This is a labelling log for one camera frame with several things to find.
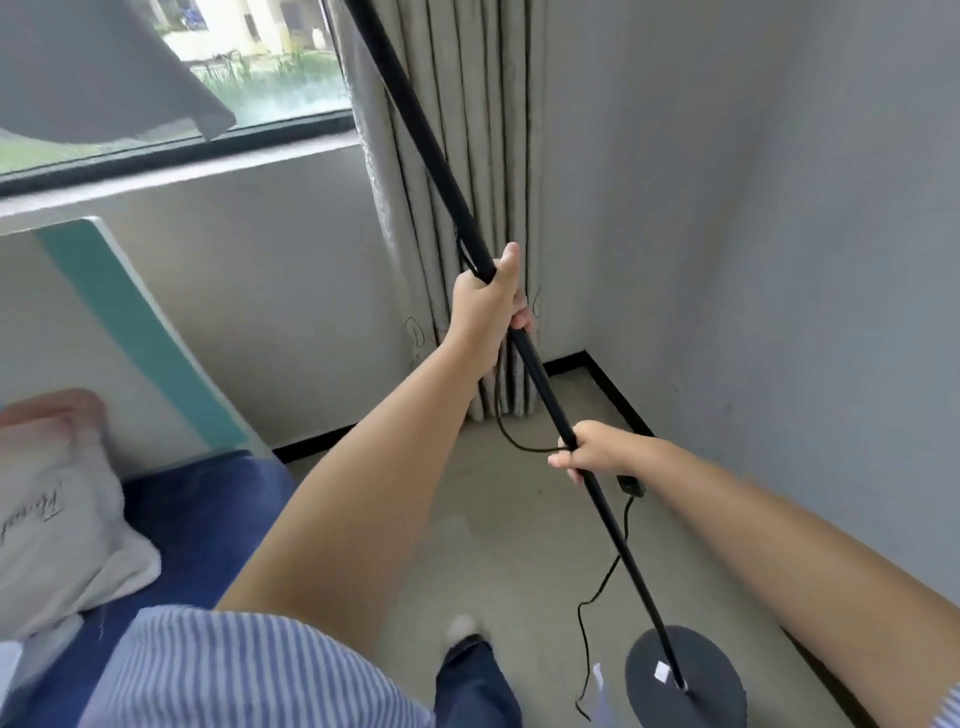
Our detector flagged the black floor lamp stand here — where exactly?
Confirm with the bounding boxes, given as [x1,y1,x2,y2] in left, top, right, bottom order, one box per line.
[341,0,749,728]

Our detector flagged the white and teal headboard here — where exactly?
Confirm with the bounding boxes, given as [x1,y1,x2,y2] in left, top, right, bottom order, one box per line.
[0,216,276,483]

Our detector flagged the black power cable with switch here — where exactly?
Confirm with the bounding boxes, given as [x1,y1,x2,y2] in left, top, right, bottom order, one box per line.
[453,225,648,723]

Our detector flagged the black framed window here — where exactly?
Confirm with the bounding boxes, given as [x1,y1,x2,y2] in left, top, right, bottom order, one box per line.
[0,0,355,198]

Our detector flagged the beige patterned curtain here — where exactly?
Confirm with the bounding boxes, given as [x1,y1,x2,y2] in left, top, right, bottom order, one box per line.
[328,0,550,423]

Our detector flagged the grey lamp shade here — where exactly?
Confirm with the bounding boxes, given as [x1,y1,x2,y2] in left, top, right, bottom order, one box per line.
[0,0,238,145]

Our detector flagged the blue bed sheet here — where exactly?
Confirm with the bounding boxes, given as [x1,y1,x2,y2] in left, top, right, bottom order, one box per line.
[0,450,301,728]

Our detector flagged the white pillow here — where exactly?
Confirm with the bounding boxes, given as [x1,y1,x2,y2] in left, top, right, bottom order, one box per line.
[0,388,163,643]

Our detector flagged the blue jeans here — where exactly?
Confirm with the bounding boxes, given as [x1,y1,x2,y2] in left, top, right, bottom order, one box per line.
[433,634,524,728]

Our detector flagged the black baseboard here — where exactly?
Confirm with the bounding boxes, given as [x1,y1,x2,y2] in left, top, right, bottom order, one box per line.
[272,350,880,728]

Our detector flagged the person's right hand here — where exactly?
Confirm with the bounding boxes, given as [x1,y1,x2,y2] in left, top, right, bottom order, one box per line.
[547,420,661,489]

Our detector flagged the person's left forearm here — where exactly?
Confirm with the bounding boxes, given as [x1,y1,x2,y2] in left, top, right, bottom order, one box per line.
[213,333,502,663]

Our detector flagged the person's right forearm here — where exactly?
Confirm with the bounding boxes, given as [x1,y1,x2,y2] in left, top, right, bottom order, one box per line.
[637,437,960,710]

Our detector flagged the white shoe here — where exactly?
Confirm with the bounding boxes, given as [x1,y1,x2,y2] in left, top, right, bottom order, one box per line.
[445,615,493,651]

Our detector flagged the blue striped shirt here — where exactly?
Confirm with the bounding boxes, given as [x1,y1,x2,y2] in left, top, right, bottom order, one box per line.
[78,606,960,728]

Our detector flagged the person's left hand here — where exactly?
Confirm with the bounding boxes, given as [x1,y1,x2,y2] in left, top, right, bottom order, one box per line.
[446,241,537,378]

